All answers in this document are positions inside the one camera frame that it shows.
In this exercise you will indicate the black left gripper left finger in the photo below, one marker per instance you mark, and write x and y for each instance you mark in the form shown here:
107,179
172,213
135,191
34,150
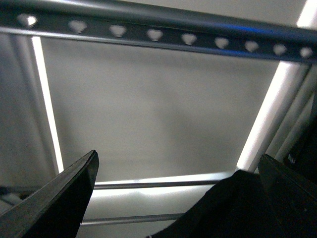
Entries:
57,209

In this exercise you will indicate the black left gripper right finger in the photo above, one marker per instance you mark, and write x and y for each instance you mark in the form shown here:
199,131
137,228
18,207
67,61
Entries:
292,197

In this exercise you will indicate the black t-shirt small logo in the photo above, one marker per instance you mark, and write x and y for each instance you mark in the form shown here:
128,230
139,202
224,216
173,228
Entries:
236,207

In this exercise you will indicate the lower thin metal rod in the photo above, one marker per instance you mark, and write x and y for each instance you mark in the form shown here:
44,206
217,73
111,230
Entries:
131,219

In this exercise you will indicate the thin metal rod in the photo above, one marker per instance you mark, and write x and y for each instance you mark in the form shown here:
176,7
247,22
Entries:
131,219
154,184

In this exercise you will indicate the black printed t-shirt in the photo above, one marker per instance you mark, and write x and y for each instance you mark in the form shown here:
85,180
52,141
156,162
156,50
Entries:
303,155

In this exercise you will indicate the upper thin metal rod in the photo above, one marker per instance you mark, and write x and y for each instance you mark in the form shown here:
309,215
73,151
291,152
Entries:
154,184

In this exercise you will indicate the grey rack leg frame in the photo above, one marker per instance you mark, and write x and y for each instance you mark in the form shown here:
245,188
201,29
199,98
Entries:
285,113

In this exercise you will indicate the perforated metal rack rail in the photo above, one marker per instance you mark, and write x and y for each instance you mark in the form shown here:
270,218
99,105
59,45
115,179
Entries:
143,25

